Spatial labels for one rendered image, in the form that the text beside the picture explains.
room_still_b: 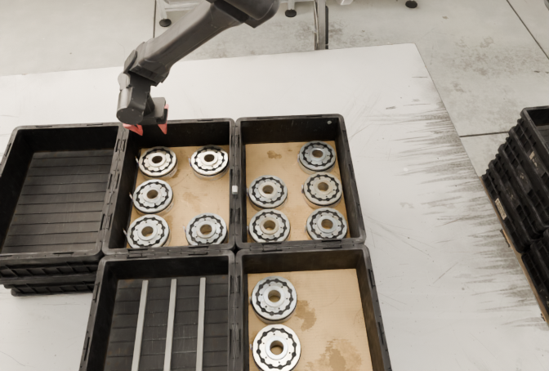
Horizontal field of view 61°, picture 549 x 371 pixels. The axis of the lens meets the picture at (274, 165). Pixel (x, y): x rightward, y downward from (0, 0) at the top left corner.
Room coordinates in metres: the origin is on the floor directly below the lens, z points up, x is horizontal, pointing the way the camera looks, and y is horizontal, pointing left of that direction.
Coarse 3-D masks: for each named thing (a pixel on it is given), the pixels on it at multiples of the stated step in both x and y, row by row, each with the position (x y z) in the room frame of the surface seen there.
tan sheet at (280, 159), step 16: (256, 144) 0.85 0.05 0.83; (272, 144) 0.85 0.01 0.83; (288, 144) 0.85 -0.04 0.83; (304, 144) 0.85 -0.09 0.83; (256, 160) 0.79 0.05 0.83; (272, 160) 0.79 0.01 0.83; (288, 160) 0.79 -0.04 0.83; (336, 160) 0.79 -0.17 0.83; (256, 176) 0.74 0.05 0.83; (288, 176) 0.74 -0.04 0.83; (304, 176) 0.74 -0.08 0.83; (336, 176) 0.74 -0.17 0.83; (288, 192) 0.68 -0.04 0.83; (288, 208) 0.63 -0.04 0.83; (304, 208) 0.63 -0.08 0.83; (336, 208) 0.63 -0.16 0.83; (304, 224) 0.59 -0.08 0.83; (288, 240) 0.54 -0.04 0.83
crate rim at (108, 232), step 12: (168, 120) 0.85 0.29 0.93; (180, 120) 0.85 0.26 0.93; (192, 120) 0.85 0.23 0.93; (204, 120) 0.85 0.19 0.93; (216, 120) 0.85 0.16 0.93; (228, 120) 0.85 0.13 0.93; (120, 156) 0.73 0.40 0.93; (120, 168) 0.69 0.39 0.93; (120, 180) 0.65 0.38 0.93; (108, 216) 0.55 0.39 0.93; (108, 228) 0.52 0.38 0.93; (108, 240) 0.49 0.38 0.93; (108, 252) 0.46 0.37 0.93; (120, 252) 0.46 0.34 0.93; (132, 252) 0.46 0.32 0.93; (144, 252) 0.46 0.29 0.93; (156, 252) 0.46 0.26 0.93; (168, 252) 0.46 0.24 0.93
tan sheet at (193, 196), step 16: (176, 176) 0.74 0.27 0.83; (192, 176) 0.74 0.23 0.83; (224, 176) 0.74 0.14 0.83; (176, 192) 0.68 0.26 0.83; (192, 192) 0.68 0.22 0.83; (208, 192) 0.68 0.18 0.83; (224, 192) 0.68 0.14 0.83; (176, 208) 0.63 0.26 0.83; (192, 208) 0.63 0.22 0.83; (208, 208) 0.63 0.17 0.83; (224, 208) 0.63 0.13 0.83; (176, 224) 0.59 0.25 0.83; (176, 240) 0.54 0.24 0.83
